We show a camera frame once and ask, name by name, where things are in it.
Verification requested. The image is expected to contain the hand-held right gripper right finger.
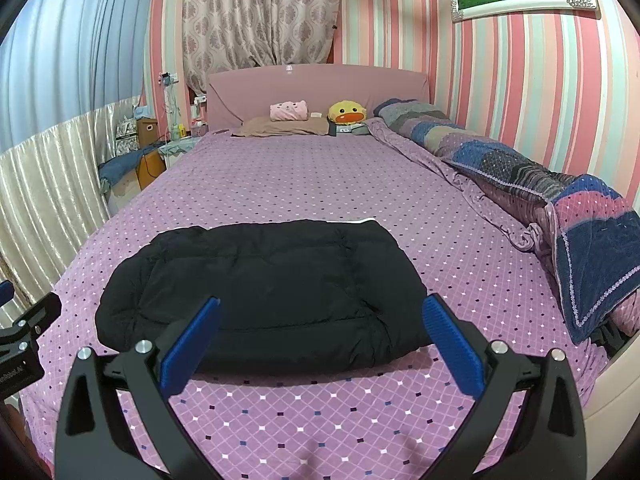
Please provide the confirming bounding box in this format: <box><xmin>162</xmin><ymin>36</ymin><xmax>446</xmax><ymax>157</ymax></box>
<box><xmin>421</xmin><ymin>294</ymin><xmax>588</xmax><ymax>480</ymax></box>

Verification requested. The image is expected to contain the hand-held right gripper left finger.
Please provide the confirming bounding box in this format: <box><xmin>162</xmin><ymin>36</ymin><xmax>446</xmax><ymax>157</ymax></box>
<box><xmin>54</xmin><ymin>296</ymin><xmax>222</xmax><ymax>480</ymax></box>

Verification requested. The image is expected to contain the black padded jacket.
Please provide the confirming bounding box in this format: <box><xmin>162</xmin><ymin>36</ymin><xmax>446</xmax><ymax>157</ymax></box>
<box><xmin>95</xmin><ymin>218</ymin><xmax>435</xmax><ymax>376</ymax></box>

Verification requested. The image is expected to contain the cream satin cloth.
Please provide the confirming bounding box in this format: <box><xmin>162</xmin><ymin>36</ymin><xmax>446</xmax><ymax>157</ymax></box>
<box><xmin>0</xmin><ymin>95</ymin><xmax>143</xmax><ymax>311</ymax></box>

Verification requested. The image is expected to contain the dark cloth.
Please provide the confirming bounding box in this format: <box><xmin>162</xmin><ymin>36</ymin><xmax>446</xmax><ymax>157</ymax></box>
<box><xmin>592</xmin><ymin>317</ymin><xmax>632</xmax><ymax>353</ymax></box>

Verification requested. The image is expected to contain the blue cloth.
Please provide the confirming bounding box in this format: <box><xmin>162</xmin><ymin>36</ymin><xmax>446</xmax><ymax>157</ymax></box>
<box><xmin>98</xmin><ymin>149</ymin><xmax>156</xmax><ymax>183</ymax></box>

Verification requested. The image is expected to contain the bed with purple dotted sheet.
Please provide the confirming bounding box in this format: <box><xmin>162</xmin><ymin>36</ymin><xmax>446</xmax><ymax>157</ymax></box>
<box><xmin>22</xmin><ymin>130</ymin><xmax>608</xmax><ymax>480</ymax></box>

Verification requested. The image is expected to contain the patchwork quilt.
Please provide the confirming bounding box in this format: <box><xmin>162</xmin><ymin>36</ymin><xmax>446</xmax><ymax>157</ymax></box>
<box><xmin>365</xmin><ymin>97</ymin><xmax>640</xmax><ymax>346</ymax></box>

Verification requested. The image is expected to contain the black and white patterned box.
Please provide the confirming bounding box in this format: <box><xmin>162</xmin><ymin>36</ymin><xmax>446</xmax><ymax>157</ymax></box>
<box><xmin>116</xmin><ymin>119</ymin><xmax>138</xmax><ymax>153</ymax></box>

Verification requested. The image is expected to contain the teal cloth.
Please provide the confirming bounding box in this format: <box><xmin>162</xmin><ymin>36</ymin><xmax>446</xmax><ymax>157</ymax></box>
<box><xmin>159</xmin><ymin>137</ymin><xmax>201</xmax><ymax>156</ymax></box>

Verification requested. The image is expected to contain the brown pillow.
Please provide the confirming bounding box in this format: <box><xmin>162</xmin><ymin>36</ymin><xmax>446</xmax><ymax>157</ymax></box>
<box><xmin>232</xmin><ymin>116</ymin><xmax>331</xmax><ymax>138</ymax></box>

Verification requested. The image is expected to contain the pink plush pillow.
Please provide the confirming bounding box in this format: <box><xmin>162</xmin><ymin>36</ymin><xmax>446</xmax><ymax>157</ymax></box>
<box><xmin>270</xmin><ymin>101</ymin><xmax>310</xmax><ymax>122</ymax></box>

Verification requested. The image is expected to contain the blue curtain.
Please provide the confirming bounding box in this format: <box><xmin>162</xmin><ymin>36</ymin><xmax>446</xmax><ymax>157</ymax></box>
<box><xmin>0</xmin><ymin>0</ymin><xmax>153</xmax><ymax>153</ymax></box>

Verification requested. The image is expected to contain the yellow duck plush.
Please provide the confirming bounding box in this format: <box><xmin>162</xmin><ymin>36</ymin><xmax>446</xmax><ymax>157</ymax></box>
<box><xmin>327</xmin><ymin>101</ymin><xmax>368</xmax><ymax>126</ymax></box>

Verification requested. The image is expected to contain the pink headboard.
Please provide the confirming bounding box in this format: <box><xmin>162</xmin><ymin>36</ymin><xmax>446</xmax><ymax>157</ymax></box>
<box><xmin>206</xmin><ymin>63</ymin><xmax>431</xmax><ymax>133</ymax></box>

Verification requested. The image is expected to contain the patterned pink curtain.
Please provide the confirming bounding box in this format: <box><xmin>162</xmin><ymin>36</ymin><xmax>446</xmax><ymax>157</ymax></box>
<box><xmin>181</xmin><ymin>0</ymin><xmax>343</xmax><ymax>88</ymax></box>

